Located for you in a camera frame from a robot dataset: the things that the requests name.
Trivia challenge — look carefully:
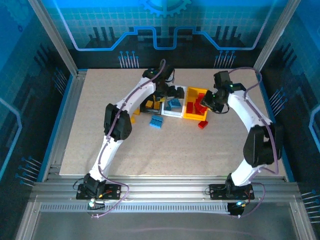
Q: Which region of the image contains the black plastic bin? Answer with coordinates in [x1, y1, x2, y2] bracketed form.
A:
[139, 91, 165, 116]

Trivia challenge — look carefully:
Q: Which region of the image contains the white plastic bin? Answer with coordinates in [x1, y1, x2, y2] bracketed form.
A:
[161, 84, 188, 118]

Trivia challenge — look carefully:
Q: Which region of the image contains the yellow plastic bin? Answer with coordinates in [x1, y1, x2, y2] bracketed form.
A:
[183, 86, 210, 120]

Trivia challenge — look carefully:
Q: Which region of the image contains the large blue lego block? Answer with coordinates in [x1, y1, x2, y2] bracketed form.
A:
[149, 116, 164, 130]

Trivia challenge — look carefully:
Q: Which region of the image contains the black controller box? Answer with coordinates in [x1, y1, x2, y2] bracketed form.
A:
[227, 201, 245, 219]

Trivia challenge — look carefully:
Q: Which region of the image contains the aluminium upright post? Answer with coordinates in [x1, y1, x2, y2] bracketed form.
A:
[27, 0, 81, 77]
[253, 0, 301, 73]

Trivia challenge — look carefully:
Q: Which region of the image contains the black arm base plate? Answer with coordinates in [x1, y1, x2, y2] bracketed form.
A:
[209, 183, 255, 201]
[76, 183, 123, 201]

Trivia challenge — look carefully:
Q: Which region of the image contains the aluminium side rail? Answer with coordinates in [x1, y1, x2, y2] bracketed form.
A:
[42, 69, 88, 182]

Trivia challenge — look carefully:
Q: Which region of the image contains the aluminium front frame rail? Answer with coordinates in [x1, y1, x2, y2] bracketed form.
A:
[29, 174, 301, 201]

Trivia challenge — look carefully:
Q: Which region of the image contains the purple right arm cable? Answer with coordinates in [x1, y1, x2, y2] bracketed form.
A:
[228, 67, 280, 219]

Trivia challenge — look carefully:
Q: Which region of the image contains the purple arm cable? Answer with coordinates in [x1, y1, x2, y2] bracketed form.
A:
[228, 67, 280, 219]
[89, 58, 167, 219]

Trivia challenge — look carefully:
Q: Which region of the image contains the slotted grey cable duct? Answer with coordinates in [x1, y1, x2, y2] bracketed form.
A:
[39, 202, 232, 214]

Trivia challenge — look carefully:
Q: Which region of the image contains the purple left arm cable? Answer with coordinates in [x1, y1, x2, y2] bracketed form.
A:
[89, 58, 167, 219]

